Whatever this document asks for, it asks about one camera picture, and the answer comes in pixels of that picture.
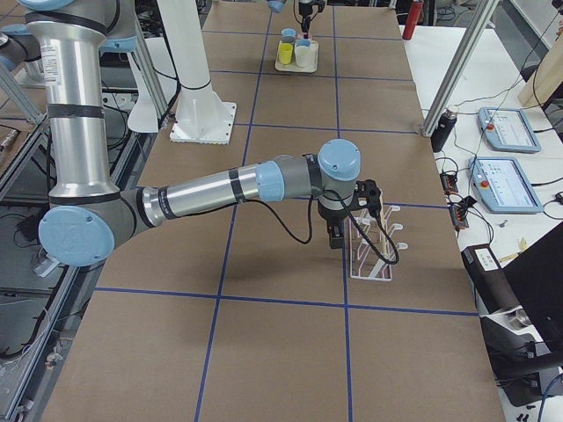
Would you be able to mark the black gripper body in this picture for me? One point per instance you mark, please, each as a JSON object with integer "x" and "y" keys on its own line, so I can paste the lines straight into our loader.
{"x": 328, "y": 214}
{"x": 304, "y": 8}

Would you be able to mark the blue plastic cup front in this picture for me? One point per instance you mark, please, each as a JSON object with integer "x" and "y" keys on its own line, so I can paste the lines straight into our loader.
{"x": 303, "y": 43}

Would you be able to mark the light blue cup rear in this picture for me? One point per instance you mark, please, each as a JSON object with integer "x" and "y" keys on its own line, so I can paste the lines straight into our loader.
{"x": 288, "y": 35}

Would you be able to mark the pale green plastic cup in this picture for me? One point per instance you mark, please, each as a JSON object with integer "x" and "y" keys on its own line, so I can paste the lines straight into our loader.
{"x": 302, "y": 56}

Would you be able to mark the yellow plastic cup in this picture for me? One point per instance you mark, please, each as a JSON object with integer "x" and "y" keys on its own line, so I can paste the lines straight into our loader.
{"x": 285, "y": 53}

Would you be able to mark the cream serving tray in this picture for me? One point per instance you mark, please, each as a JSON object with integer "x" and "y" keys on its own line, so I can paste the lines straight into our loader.
{"x": 293, "y": 68}

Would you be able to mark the red bottle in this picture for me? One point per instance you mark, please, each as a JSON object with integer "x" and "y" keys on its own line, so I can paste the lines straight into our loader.
{"x": 412, "y": 19}

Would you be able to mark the black water bottle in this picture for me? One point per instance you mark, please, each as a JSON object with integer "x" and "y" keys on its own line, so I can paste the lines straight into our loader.
{"x": 444, "y": 127}

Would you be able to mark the black computer box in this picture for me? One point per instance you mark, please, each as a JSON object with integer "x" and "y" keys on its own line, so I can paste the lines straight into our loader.
{"x": 491, "y": 290}

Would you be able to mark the lower teach pendant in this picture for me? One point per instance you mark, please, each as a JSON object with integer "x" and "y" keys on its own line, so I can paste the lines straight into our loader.
{"x": 503, "y": 187}

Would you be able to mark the teach pendant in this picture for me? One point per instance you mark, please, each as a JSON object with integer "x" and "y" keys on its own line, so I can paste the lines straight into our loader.
{"x": 503, "y": 187}
{"x": 508, "y": 130}

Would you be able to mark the upper teach pendant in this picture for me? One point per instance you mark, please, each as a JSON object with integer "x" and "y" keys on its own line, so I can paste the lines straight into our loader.
{"x": 508, "y": 130}

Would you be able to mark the black monitor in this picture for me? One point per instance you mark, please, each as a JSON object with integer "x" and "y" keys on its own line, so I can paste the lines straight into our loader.
{"x": 535, "y": 277}

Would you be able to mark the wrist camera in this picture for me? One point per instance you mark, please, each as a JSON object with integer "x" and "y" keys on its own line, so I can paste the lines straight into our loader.
{"x": 368, "y": 196}

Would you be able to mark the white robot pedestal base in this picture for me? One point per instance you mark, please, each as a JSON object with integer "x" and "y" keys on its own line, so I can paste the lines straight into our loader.
{"x": 201, "y": 116}

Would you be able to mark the aluminium frame post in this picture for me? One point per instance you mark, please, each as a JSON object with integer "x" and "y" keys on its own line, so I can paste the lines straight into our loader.
{"x": 458, "y": 63}

